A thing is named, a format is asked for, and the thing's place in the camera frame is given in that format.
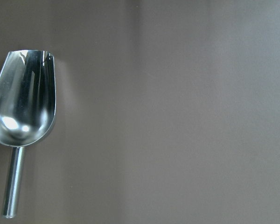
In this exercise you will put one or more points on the stainless steel ice scoop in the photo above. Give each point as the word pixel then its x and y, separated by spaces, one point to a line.
pixel 27 112

